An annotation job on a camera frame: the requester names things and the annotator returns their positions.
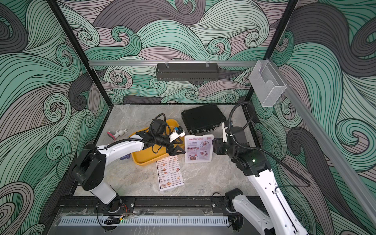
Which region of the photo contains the clear wall brochure holder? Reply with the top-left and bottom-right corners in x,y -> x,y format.
249,60 -> 287,107

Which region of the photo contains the yellow plastic tray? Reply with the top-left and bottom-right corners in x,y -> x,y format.
130,119 -> 184,166

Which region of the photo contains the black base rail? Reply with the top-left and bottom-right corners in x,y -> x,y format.
57,195 -> 235,214

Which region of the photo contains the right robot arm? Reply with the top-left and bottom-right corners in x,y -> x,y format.
213,124 -> 308,235

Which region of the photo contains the black wall shelf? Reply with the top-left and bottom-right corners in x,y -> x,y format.
156,63 -> 219,82

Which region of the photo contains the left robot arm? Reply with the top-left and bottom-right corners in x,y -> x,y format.
71,118 -> 186,213

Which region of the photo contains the aluminium back rail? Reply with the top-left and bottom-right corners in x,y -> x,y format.
88,60 -> 258,69

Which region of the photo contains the aluminium right rail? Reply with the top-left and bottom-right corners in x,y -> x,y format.
270,62 -> 376,225

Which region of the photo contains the old menu sheet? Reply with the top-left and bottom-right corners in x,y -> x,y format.
156,156 -> 184,192

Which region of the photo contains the white bunny figurine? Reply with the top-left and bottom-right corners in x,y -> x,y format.
114,129 -> 127,140

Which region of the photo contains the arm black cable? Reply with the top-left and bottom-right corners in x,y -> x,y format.
227,101 -> 311,189
55,113 -> 172,181

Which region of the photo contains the black hard case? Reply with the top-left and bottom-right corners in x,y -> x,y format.
181,104 -> 226,135

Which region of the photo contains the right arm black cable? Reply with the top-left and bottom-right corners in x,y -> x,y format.
227,101 -> 311,189

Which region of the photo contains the blue small packet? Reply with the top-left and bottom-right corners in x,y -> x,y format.
120,154 -> 131,160

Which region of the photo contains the white slotted cable duct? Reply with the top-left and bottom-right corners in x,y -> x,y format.
57,216 -> 229,227

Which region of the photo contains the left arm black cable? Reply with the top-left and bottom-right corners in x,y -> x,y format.
55,113 -> 172,181

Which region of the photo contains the white acrylic menu holder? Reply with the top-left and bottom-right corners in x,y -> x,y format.
184,134 -> 215,164

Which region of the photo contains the aluminium rail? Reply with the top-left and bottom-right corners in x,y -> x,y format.
88,60 -> 258,69
270,62 -> 376,225

